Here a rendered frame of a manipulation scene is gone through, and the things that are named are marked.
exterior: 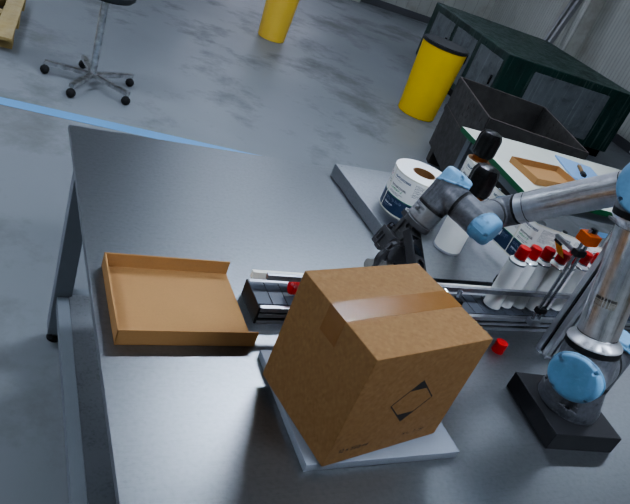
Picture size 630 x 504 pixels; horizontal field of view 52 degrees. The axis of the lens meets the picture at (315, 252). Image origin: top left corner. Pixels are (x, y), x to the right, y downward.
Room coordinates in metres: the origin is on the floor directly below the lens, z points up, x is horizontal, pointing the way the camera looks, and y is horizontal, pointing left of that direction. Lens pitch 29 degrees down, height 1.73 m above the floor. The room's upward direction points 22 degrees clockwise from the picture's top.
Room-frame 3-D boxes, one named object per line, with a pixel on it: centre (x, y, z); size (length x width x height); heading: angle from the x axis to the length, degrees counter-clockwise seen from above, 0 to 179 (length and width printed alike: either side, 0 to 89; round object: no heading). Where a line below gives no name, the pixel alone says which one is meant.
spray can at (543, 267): (1.69, -0.60, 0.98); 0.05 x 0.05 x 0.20
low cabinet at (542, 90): (8.47, -1.49, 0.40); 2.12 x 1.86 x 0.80; 24
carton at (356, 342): (1.03, -0.19, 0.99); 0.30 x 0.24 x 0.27; 134
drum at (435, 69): (6.60, -0.41, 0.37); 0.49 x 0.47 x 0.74; 23
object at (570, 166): (3.72, -1.24, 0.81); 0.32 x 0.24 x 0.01; 10
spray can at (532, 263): (1.66, -0.56, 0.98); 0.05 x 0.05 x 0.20
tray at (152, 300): (1.14, 0.24, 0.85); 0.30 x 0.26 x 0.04; 123
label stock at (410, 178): (2.04, -0.24, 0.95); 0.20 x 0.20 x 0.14
